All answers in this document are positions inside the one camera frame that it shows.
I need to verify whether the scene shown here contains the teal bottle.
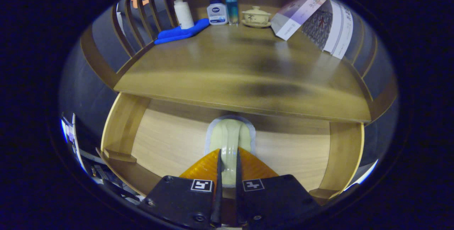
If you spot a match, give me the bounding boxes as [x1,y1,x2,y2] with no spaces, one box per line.
[226,0,239,25]

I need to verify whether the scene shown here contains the wooden drawer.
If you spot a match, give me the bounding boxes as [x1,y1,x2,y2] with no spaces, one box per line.
[96,93,365,206]

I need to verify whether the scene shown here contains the beige lidded teacup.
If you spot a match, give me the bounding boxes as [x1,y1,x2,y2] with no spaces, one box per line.
[241,6,272,28]

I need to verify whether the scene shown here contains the wooden countertop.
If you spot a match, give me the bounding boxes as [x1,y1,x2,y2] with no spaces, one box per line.
[113,23,372,123]

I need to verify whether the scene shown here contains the purple and white book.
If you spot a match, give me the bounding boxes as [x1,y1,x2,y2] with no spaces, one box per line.
[271,0,327,41]

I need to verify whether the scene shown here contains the white pump bottle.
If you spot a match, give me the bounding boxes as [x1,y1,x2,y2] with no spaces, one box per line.
[173,0,195,30]

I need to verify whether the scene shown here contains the white book plain spine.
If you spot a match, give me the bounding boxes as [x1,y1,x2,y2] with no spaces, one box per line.
[323,0,343,55]

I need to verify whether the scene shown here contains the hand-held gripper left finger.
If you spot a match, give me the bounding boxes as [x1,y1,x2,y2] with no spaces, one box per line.
[144,147,222,230]

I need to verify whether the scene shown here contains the white lotion bottle blue cap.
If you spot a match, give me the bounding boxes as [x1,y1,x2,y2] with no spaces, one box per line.
[207,0,228,26]

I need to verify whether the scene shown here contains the blue folded cloth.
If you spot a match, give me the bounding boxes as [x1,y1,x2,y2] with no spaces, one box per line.
[154,18,210,45]

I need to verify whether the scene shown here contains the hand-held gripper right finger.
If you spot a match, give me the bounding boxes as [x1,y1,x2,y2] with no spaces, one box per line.
[236,147,320,230]

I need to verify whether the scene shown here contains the green handled scrub brush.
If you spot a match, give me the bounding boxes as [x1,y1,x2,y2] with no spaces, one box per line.
[205,116,256,188]

